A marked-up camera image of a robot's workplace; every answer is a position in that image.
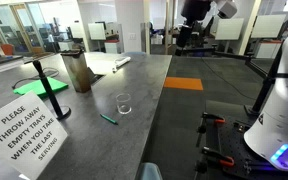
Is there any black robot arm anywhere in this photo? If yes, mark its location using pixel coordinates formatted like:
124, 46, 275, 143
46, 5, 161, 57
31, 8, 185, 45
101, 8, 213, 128
175, 0, 237, 56

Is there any orange floor tile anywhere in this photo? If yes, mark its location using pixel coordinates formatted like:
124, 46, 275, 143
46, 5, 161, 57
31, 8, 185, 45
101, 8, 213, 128
164, 77, 203, 91

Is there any rolled white paper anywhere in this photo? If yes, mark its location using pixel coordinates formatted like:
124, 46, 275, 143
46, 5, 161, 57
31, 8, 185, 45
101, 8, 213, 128
112, 57, 131, 72

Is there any clear glass cup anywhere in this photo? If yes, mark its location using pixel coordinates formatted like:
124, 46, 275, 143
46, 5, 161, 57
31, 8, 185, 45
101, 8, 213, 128
116, 93, 132, 114

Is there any black camera stand pole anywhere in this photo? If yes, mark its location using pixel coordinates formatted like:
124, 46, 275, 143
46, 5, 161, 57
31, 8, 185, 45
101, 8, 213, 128
214, 48, 282, 116

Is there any lower black orange clamp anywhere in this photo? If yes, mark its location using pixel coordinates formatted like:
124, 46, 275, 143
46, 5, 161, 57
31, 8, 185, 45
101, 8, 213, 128
194, 146, 235, 180

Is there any green folder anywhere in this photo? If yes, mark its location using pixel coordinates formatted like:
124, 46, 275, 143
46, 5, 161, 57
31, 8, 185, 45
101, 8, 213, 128
13, 77, 68, 97

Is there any upper black orange clamp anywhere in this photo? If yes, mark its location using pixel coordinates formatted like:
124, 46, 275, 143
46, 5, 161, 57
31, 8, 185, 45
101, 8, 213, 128
196, 112, 225, 146

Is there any white whiteboard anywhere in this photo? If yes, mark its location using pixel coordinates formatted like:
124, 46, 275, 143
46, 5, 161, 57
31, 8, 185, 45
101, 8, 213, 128
215, 18, 244, 40
88, 23, 106, 40
251, 14, 286, 38

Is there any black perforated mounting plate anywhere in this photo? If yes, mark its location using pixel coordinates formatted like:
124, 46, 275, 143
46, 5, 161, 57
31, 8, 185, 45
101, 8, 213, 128
204, 117, 288, 180

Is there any grey chair back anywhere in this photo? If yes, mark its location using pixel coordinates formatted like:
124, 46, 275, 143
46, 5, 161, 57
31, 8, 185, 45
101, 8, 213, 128
135, 162, 163, 180

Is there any black sign stand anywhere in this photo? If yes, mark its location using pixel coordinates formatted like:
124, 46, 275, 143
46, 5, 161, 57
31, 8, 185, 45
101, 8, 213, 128
33, 60, 71, 120

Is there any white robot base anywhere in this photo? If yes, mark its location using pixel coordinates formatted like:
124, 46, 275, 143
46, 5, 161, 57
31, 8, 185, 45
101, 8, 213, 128
244, 37, 288, 171

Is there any green pen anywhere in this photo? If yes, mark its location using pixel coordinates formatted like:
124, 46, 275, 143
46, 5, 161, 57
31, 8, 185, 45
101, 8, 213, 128
100, 114, 118, 125

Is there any white whiteboard left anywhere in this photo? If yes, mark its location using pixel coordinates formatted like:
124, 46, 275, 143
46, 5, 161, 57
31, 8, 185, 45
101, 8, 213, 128
88, 23, 106, 40

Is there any black orange clamp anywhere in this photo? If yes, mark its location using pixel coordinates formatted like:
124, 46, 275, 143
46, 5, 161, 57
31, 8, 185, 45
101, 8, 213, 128
196, 112, 225, 146
194, 146, 235, 180

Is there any white paper sign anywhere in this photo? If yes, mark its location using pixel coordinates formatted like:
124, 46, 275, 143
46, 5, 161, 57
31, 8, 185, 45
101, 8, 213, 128
0, 92, 68, 180

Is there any white whiteboard middle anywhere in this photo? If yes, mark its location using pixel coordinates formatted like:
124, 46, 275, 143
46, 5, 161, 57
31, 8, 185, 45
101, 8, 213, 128
215, 18, 244, 40

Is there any white whiteboard right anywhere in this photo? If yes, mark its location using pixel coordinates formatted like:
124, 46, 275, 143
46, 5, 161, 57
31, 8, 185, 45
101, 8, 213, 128
251, 14, 286, 38

